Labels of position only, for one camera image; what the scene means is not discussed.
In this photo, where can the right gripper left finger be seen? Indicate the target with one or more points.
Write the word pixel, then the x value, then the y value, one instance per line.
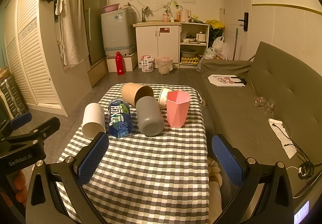
pixel 44 202

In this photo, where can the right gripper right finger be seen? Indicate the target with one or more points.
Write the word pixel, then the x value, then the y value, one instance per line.
pixel 275 202

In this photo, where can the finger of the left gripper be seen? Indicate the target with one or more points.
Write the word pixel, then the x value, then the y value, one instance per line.
pixel 38 134
pixel 8 126

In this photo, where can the pink faceted plastic cup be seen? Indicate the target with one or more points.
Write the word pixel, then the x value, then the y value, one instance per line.
pixel 177 106

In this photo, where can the white plastic cup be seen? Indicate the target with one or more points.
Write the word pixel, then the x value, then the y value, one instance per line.
pixel 93 121

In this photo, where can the brown paper cup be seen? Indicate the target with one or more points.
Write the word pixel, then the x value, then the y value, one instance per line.
pixel 132 92

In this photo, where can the grey plastic cup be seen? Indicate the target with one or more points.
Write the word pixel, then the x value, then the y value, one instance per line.
pixel 149 117

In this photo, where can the white printed paper cup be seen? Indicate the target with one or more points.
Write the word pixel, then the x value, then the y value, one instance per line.
pixel 163 97

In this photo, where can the operator hand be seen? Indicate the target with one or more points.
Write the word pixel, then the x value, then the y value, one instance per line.
pixel 18 183

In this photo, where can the white cloth on sofa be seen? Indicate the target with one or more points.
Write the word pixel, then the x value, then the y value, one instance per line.
pixel 286 141

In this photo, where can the white louvered wardrobe door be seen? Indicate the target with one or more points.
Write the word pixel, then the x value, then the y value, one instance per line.
pixel 26 56

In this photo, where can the olive green sofa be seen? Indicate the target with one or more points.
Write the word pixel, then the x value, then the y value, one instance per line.
pixel 296 89

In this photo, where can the blue labelled drink can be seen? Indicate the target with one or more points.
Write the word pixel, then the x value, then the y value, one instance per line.
pixel 119 118

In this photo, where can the crumpled clear plastic wrapper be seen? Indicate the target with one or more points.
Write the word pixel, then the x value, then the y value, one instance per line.
pixel 268 105

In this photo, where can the red water bottle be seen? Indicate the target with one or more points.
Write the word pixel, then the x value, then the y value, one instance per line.
pixel 119 63

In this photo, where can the checkered grey white tablecloth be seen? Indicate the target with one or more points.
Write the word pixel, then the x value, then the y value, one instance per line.
pixel 159 179

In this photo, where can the hanging beige towel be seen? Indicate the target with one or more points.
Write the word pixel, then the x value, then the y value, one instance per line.
pixel 72 29

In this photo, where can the white plinth box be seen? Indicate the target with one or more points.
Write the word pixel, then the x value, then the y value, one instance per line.
pixel 129 63

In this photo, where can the white washing machine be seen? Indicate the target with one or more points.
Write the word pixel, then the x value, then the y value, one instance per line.
pixel 118 32

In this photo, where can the white printed package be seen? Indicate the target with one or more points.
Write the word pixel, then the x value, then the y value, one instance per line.
pixel 147 63

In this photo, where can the pink basin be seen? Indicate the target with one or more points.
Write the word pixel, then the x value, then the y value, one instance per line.
pixel 110 8

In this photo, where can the beige trash bin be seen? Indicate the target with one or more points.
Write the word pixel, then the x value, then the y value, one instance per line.
pixel 165 65

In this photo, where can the white kitchen cabinet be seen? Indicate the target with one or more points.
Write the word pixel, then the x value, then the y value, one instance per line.
pixel 158 39

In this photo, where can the white plastic shopping bag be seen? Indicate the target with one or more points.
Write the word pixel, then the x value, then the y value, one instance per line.
pixel 218 50

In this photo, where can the egg tray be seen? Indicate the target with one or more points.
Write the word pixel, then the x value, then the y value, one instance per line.
pixel 186 60

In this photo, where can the kitchen faucet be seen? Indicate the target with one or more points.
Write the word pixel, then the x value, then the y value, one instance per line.
pixel 143 13

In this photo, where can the metal basin on shelf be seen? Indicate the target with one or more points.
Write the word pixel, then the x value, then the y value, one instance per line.
pixel 188 53

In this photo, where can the open white shelf unit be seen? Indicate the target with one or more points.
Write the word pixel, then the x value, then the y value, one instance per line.
pixel 193 36

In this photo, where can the yellow cloth pile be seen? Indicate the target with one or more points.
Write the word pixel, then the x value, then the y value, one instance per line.
pixel 215 24

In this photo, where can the white electric kettle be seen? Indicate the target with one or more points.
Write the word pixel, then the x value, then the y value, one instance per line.
pixel 185 15

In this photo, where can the white entrance door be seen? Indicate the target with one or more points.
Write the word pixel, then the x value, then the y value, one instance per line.
pixel 234 35

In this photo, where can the black door lock handle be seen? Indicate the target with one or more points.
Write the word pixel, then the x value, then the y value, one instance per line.
pixel 245 21

